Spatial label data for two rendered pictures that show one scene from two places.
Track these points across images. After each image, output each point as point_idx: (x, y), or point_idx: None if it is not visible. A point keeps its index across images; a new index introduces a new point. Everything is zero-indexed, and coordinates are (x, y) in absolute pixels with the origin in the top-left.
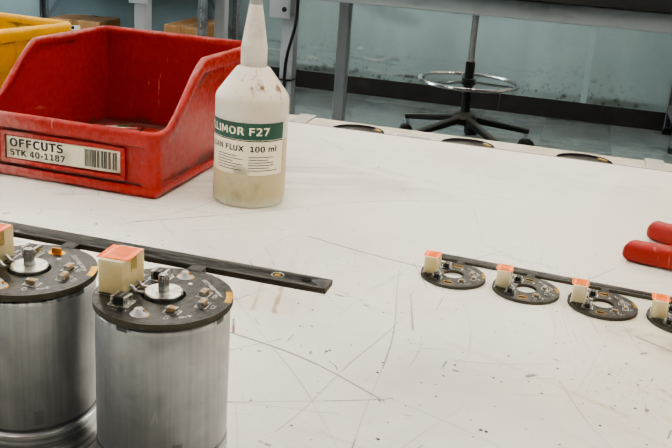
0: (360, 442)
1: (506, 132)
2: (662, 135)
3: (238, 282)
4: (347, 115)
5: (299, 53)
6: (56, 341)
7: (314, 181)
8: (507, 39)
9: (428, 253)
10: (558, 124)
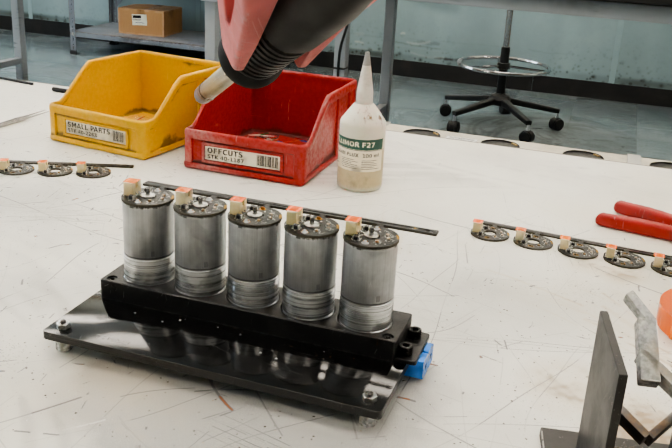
0: (443, 313)
1: (538, 111)
2: None
3: None
4: (391, 96)
5: None
6: (326, 255)
7: (398, 174)
8: (540, 24)
9: (475, 220)
10: (587, 103)
